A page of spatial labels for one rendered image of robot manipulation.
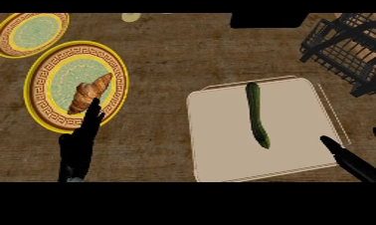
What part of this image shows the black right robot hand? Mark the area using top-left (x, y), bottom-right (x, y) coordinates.
top-left (319, 134), bottom-right (376, 183)

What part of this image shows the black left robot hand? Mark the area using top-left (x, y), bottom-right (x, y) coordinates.
top-left (58, 97), bottom-right (107, 183)

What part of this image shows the beige square tray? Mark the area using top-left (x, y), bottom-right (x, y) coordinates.
top-left (186, 75), bottom-right (353, 183)

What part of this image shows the long green squash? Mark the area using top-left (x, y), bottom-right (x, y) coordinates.
top-left (244, 82), bottom-right (272, 150)

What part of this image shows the golden brown croissant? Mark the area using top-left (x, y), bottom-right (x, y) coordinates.
top-left (67, 72), bottom-right (116, 115)

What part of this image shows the yellow patterned plate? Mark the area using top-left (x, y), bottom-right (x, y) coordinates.
top-left (0, 12), bottom-right (71, 60)
top-left (23, 40), bottom-right (132, 134)

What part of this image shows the pale yellow round object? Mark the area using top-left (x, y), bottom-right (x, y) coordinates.
top-left (121, 12), bottom-right (144, 23)

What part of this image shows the black box-shaped object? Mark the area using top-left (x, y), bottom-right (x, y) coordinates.
top-left (229, 12), bottom-right (312, 30)

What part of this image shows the black wire tiered basket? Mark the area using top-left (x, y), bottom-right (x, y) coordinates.
top-left (298, 12), bottom-right (376, 99)

